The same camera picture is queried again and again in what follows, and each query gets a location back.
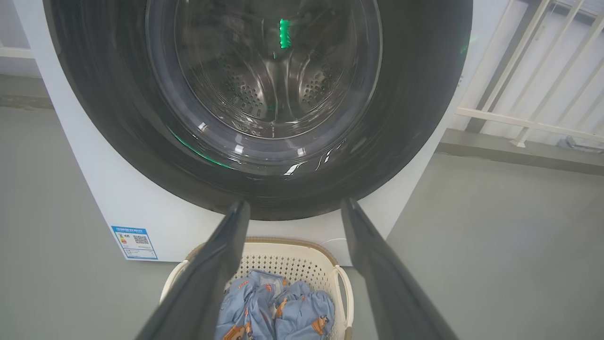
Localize small grey metal floor fitting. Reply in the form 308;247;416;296
557;136;604;154

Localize white front-load washing machine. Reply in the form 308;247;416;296
12;0;501;267

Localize white metal railing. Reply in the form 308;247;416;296
455;0;604;148

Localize blue clothes in drum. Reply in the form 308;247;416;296
175;0;373;140

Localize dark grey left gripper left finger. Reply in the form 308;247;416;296
136;199;251;340

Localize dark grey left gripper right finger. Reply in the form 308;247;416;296
340;197;459;340

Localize blue garment with orange print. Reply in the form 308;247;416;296
215;269;289;340
275;281;336;340

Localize cream plastic laundry basket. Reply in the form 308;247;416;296
159;238;354;340

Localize blue energy label sticker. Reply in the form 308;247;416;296
111;226;159;261

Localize dark round glass washer door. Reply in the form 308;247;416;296
42;0;474;221

